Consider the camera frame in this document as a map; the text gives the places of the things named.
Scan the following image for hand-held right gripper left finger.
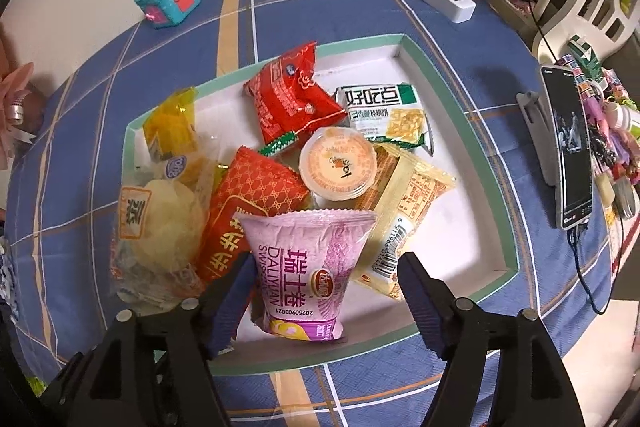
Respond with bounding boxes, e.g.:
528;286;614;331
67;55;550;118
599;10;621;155
40;252;258;427

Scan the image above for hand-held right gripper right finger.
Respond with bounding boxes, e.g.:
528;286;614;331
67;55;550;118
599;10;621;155
396;252;587;427

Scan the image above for pink swiss roll packet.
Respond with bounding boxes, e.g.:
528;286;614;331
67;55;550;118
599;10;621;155
236;209;378;342

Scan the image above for clear bread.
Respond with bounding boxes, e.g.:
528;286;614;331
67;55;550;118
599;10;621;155
109;167;221;308

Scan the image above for pale yellow barcode packet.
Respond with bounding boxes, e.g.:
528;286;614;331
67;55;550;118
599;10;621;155
350;142;457;303

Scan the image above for red gold patterned packet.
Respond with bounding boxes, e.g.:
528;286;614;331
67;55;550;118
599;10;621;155
192;146;312;288

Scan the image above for white box with green rim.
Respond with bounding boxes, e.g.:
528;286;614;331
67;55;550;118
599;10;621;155
120;34;521;375

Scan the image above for jelly cup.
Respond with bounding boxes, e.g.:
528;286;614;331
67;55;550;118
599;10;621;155
299;126;378;200

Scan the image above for small green packet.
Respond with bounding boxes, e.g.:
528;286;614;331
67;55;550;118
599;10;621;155
257;129;301;156

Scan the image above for yellow transparent snack packet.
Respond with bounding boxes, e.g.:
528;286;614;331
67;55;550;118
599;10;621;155
142;87;221;178

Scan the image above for green white cracker packet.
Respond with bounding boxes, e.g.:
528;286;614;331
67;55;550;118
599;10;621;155
334;83;435;155

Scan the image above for red snack packet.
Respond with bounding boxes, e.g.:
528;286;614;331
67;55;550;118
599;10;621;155
243;41;348;146

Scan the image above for grey phone stand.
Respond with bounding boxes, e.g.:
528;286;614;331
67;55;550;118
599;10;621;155
516;91;563;188

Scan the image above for smartphone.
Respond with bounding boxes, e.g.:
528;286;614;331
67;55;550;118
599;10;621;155
539;64;596;230

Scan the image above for crumpled blue white snack bag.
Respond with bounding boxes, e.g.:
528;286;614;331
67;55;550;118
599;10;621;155
0;237;21;323

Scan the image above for round metal tin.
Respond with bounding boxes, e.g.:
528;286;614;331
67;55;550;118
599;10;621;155
612;179;639;218

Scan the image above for pile of colourful trinkets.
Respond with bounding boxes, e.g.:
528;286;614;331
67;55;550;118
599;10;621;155
565;34;640;188

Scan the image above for blue plaid tablecloth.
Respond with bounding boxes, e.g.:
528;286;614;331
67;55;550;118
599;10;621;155
0;0;640;427

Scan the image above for black phone cable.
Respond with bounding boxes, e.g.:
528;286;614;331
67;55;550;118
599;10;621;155
567;227;623;315

